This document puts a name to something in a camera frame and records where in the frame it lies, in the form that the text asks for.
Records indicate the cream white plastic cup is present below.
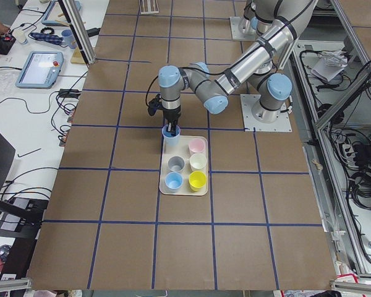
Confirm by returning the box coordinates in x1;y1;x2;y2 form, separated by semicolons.
189;153;207;171

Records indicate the grey plastic cup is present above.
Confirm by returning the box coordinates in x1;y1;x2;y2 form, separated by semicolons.
168;156;186;173

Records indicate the pink plastic cup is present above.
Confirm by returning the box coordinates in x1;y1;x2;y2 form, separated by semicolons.
188;138;206;155

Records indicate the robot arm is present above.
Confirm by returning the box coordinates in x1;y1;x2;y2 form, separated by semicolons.
238;0;267;36
148;1;316;137

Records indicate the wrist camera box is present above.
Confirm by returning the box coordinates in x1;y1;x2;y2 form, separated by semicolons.
147;98;162;116

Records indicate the light blue plastic cup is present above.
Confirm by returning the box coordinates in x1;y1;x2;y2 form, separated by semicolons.
161;126;181;147

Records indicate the silver aluminium frame post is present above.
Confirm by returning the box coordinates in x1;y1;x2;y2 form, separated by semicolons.
58;0;96;66

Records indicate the wooden mug tree stand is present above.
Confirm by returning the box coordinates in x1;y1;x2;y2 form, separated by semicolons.
62;23;85;64

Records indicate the blue cup on desk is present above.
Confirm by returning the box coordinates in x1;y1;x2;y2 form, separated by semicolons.
61;29;77;50

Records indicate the yellow plastic cup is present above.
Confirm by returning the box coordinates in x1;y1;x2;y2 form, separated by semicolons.
189;171;207;192

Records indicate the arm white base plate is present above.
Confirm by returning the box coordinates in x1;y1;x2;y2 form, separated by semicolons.
241;94;292;132
229;17;258;41

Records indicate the white wire cup rack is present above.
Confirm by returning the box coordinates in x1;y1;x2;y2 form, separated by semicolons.
139;0;160;15

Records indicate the blue teach pendant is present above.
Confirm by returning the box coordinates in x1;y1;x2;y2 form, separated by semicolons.
15;51;64;88
41;1;67;27

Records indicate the dark blue checkered cloth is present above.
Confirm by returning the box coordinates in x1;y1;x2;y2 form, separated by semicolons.
28;32;63;46

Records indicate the white paper cup on desk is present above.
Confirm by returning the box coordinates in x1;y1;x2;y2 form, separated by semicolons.
12;28;28;45

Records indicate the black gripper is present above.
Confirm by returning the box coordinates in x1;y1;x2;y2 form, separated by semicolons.
163;106;181;136

